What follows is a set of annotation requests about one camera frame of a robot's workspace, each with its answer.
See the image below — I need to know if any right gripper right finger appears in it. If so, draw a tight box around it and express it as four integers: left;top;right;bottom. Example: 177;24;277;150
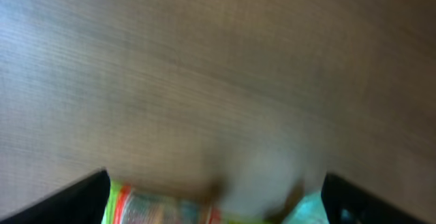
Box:
321;173;425;224

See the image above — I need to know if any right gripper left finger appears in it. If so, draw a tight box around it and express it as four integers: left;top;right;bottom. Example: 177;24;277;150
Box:
1;170;110;224

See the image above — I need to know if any teal tissue pack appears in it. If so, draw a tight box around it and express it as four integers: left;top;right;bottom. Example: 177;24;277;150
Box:
282;191;329;224

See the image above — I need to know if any green snack bag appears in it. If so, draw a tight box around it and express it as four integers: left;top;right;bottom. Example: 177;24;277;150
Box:
101;180;273;224

